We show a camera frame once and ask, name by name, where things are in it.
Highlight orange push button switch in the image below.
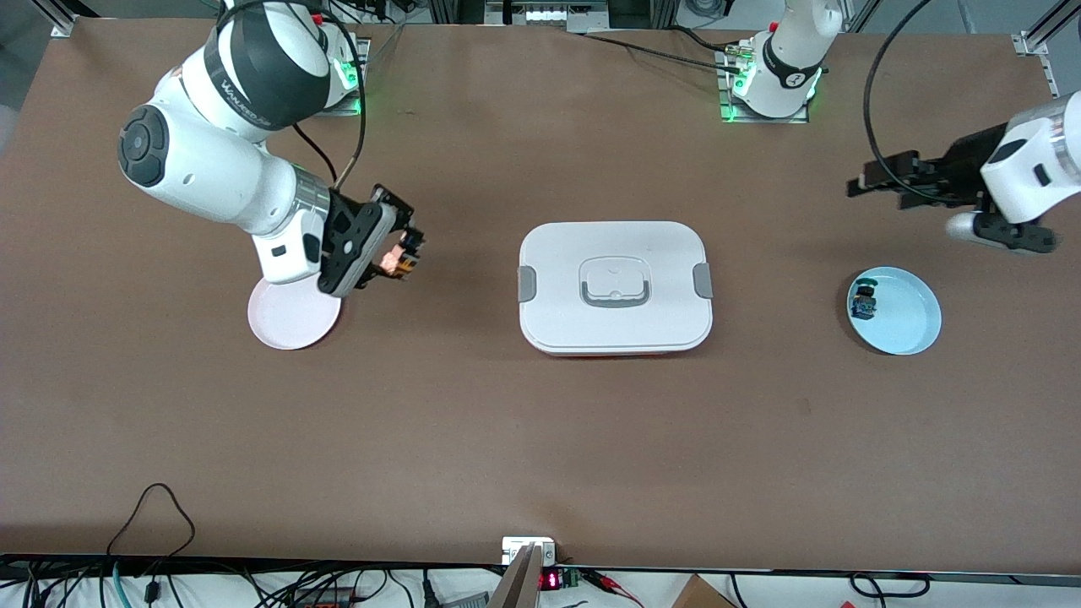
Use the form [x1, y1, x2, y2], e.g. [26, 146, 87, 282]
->
[378, 243, 421, 280]

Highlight small white electronic box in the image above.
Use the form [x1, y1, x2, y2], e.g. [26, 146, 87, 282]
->
[502, 537, 557, 565]

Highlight brown cardboard box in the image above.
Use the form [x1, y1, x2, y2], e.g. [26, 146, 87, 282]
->
[671, 574, 736, 608]

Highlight pink round plate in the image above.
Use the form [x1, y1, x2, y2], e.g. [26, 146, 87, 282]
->
[247, 274, 343, 350]

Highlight light blue round plate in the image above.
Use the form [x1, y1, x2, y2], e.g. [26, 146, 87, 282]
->
[847, 267, 942, 356]

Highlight metal rack with sockets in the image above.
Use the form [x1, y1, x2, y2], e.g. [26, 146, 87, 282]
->
[486, 0, 609, 33]

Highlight brown cardboard strip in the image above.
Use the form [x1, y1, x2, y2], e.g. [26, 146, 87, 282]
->
[488, 543, 543, 608]

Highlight red black clip lead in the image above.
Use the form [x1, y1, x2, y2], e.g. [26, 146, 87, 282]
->
[583, 570, 647, 608]

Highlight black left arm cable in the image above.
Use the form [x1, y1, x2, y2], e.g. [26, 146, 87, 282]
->
[863, 0, 997, 204]

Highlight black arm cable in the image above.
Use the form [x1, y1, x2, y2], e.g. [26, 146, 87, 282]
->
[863, 0, 997, 204]
[215, 0, 368, 191]

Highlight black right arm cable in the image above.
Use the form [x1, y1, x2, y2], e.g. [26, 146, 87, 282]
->
[215, 0, 368, 191]

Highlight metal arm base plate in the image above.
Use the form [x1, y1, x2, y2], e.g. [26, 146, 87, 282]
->
[718, 42, 810, 125]
[325, 38, 371, 117]

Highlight perforated metal rail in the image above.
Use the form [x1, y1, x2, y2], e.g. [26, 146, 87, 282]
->
[1043, 52, 1078, 102]

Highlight aluminium frame profile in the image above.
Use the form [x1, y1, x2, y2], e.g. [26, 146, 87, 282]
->
[1012, 0, 1081, 56]
[34, 0, 85, 39]

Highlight black cable on table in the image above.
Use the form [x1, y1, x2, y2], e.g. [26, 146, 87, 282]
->
[574, 32, 744, 73]

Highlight black looped cable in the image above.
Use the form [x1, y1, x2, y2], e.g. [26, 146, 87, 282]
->
[106, 483, 197, 562]

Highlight thin black cable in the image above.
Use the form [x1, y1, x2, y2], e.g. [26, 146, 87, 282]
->
[849, 573, 930, 599]

